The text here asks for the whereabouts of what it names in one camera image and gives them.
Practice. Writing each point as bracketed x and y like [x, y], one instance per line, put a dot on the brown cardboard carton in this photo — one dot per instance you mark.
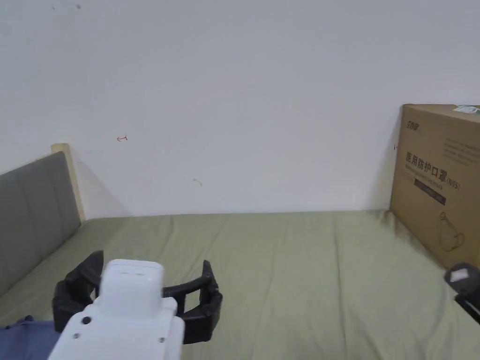
[431, 168]

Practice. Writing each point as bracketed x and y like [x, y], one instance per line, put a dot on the grey padded headboard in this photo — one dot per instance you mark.
[33, 210]

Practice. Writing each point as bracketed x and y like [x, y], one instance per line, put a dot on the small pale green packet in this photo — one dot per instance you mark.
[465, 109]

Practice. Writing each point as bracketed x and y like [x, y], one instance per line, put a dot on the bed with pale green sheet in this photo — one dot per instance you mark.
[300, 281]

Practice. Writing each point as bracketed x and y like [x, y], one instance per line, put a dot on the dark blue shirt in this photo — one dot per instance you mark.
[22, 341]

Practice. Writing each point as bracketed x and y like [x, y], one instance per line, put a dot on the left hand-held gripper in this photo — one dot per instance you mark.
[123, 322]

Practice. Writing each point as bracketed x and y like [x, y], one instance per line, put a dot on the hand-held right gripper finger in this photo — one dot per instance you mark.
[467, 285]

